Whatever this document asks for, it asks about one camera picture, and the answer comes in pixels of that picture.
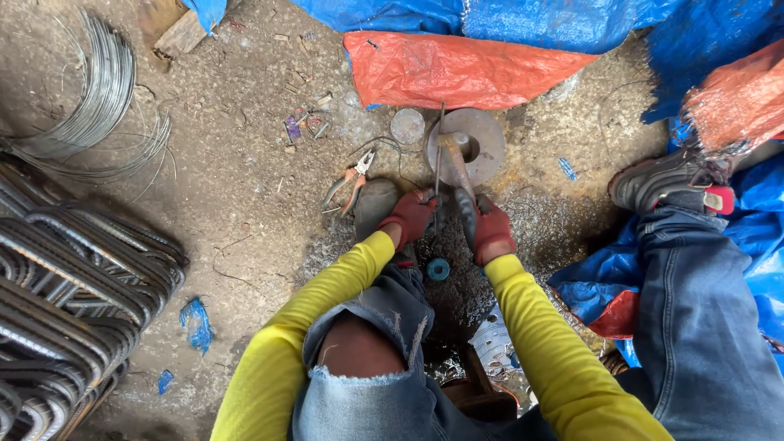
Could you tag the person's left hand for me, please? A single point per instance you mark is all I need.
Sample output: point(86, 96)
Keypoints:
point(410, 214)

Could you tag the person's right hand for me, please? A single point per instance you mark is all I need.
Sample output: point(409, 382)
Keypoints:
point(495, 233)

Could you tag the person's right fingers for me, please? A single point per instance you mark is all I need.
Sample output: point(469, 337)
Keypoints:
point(484, 211)

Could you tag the person's left fingers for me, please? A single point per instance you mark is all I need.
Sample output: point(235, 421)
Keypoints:
point(426, 201)

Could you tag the rusty pipe lever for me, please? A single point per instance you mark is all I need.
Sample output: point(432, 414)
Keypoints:
point(458, 168)

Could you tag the thin steel rod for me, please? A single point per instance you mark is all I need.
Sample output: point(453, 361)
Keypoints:
point(440, 153)

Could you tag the person's left grey shoe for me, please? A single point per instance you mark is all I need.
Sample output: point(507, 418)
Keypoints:
point(375, 205)

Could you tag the person's grey shoe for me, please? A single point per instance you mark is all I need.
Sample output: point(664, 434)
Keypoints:
point(661, 177)
point(375, 205)

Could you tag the round steel bending base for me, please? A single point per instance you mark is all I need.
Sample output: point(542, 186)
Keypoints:
point(487, 147)

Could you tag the small round metal disc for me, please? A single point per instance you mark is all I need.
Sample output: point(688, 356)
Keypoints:
point(407, 125)

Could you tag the striped blue plastic scrap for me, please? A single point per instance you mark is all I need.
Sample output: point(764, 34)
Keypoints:
point(567, 169)

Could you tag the orange tarp sheet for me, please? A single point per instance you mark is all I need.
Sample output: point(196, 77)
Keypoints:
point(453, 70)

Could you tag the purple wrapper scrap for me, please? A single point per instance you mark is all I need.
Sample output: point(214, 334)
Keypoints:
point(293, 128)

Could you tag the wooden stool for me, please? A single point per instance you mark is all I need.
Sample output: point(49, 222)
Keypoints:
point(478, 392)

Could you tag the person's right grey shoe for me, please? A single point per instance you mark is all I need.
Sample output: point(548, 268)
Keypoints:
point(661, 177)

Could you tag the person's left leg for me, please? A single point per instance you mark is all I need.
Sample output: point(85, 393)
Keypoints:
point(380, 392)

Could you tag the person's leg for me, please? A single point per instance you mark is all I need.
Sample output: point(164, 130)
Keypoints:
point(380, 392)
point(698, 331)

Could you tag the large blue tarp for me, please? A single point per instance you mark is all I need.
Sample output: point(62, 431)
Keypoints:
point(551, 21)

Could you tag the person's right leg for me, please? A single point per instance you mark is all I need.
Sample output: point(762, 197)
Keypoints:
point(698, 331)

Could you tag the large blue plastic scrap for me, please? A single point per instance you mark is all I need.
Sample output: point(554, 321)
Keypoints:
point(197, 324)

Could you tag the crumpled orange tarp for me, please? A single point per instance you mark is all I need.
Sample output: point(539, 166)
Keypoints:
point(735, 101)

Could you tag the blue tarp with orange lining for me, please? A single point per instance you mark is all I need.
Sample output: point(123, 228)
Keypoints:
point(759, 245)

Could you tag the blue tarp corner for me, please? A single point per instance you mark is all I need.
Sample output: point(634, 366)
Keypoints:
point(207, 12)

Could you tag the wooden plank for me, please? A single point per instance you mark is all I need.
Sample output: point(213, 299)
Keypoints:
point(181, 34)

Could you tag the small blue plastic scrap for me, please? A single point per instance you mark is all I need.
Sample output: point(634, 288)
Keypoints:
point(165, 381)

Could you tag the stack of bent rebar stirrups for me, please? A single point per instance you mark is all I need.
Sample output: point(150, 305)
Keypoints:
point(67, 294)

